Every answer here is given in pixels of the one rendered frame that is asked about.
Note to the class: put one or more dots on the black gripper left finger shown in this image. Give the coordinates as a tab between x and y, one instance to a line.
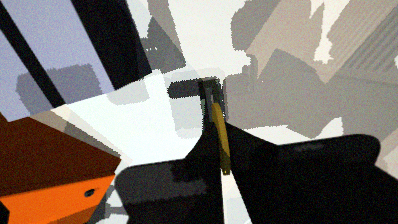
196	176

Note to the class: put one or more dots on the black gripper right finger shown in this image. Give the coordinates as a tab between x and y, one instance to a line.
261	168

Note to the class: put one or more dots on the dark gold coin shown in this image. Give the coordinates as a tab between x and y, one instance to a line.
218	119

